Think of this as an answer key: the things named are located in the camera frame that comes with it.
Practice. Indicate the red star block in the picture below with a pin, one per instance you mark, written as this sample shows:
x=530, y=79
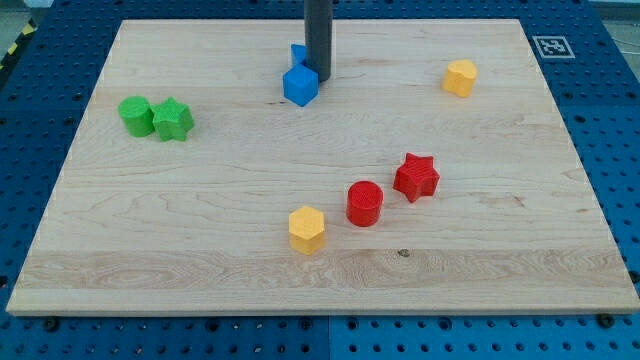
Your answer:
x=416, y=177

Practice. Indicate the green star block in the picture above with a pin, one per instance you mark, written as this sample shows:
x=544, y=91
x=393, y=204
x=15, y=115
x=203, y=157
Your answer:
x=172, y=120

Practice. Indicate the yellow hexagon block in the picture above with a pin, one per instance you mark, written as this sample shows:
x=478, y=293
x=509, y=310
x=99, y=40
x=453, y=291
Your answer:
x=306, y=230

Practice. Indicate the red cylinder block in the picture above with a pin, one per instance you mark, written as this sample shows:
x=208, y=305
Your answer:
x=364, y=203

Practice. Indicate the blue cube block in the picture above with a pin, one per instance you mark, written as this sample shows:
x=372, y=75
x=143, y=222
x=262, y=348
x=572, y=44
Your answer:
x=300, y=85

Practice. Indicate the light wooden board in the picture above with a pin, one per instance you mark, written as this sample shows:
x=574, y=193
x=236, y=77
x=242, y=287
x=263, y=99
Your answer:
x=137, y=226

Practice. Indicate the blue triangular block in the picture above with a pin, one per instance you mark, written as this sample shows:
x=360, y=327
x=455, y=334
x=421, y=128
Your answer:
x=298, y=54

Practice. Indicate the green cylinder block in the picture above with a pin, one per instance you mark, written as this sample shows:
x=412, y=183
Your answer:
x=137, y=116

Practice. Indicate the white fiducial marker tag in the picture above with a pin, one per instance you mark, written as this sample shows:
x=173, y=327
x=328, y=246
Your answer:
x=553, y=47

